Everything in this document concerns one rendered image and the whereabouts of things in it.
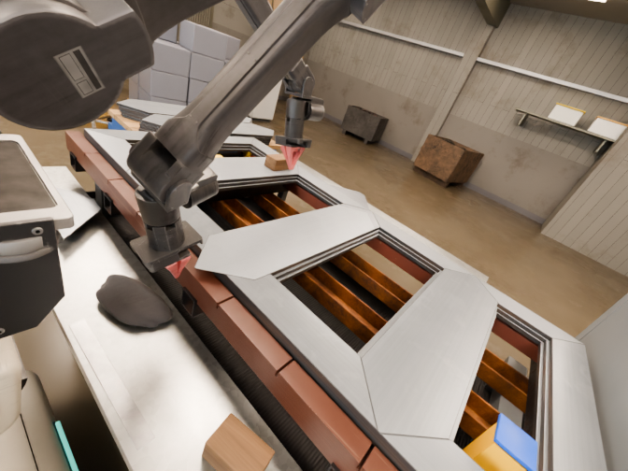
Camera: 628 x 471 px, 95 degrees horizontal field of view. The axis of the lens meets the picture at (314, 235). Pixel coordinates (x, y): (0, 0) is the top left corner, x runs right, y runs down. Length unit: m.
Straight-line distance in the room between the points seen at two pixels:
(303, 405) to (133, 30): 0.51
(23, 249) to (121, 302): 0.37
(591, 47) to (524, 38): 1.09
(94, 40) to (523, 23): 8.02
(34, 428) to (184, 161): 0.89
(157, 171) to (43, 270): 0.17
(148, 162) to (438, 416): 0.60
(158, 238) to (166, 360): 0.29
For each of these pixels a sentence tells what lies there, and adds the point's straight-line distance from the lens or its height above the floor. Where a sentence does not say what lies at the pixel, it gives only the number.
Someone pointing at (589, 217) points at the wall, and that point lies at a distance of 6.88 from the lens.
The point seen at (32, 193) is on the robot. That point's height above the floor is 1.04.
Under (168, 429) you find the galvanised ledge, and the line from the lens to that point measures 0.65.
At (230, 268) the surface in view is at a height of 0.85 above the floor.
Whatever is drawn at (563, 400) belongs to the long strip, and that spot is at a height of 0.85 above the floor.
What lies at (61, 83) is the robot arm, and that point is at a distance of 0.25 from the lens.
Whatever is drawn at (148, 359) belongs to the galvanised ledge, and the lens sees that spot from 0.72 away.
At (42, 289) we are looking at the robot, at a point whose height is 0.95.
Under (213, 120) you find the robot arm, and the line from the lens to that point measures 0.41.
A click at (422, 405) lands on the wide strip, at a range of 0.61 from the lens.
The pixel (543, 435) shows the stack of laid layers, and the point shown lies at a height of 0.84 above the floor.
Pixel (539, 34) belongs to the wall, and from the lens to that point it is 8.03.
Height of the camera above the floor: 1.28
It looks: 29 degrees down
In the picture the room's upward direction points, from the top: 21 degrees clockwise
